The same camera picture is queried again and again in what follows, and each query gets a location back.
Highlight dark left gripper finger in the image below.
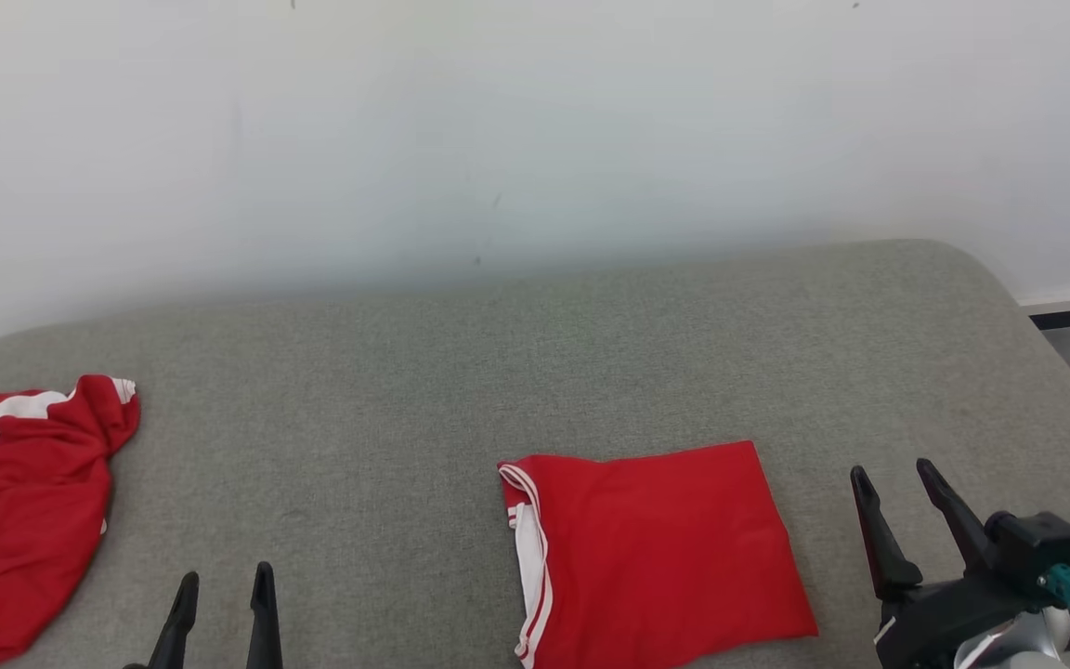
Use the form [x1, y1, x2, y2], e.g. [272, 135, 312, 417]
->
[247, 561, 283, 669]
[147, 571, 200, 669]

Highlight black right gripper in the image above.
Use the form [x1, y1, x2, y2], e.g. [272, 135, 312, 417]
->
[850, 458, 1056, 669]

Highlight red shorts white waistband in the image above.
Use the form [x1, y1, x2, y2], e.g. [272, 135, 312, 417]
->
[0, 374, 141, 669]

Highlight red jersey shirt white sleeves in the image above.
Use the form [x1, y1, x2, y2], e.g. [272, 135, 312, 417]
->
[498, 440, 819, 669]

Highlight grey fabric sofa cushion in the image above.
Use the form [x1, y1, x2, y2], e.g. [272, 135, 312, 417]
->
[0, 239, 1070, 669]

